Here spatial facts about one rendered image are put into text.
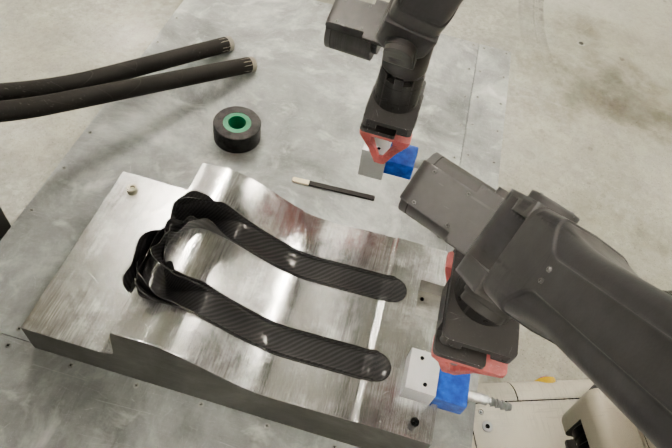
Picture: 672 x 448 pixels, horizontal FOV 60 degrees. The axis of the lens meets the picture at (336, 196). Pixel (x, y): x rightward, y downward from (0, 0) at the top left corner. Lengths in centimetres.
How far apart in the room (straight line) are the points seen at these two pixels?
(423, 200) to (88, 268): 50
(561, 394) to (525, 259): 119
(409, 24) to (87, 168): 60
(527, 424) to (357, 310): 78
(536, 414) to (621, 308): 121
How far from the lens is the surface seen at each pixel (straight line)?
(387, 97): 73
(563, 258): 31
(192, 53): 112
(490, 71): 127
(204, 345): 69
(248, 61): 112
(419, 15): 58
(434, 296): 81
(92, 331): 77
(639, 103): 284
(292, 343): 73
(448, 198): 44
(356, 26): 68
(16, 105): 94
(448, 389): 71
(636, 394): 24
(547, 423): 147
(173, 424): 78
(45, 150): 216
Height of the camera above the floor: 154
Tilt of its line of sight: 52 degrees down
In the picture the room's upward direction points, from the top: 12 degrees clockwise
